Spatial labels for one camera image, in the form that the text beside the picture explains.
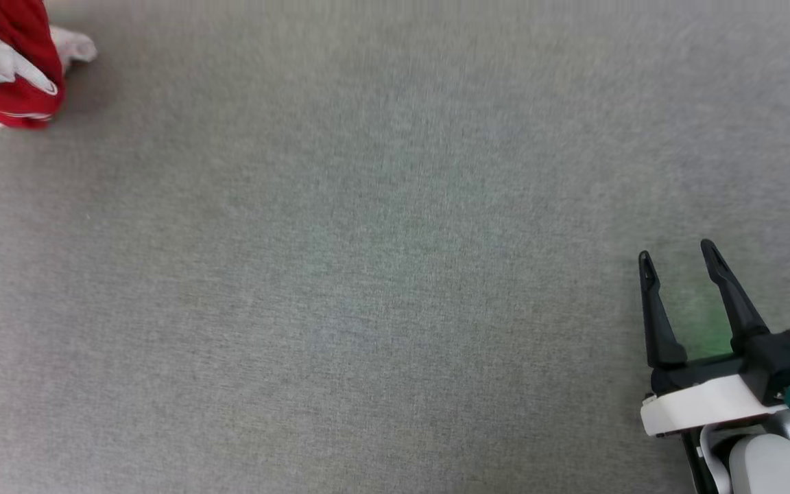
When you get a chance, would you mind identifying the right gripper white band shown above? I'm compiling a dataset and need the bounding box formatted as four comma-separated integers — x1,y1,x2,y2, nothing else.
638,239,790,438

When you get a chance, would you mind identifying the red Bulls basketball jersey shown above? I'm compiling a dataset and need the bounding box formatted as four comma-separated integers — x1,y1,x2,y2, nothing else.
0,0,98,130

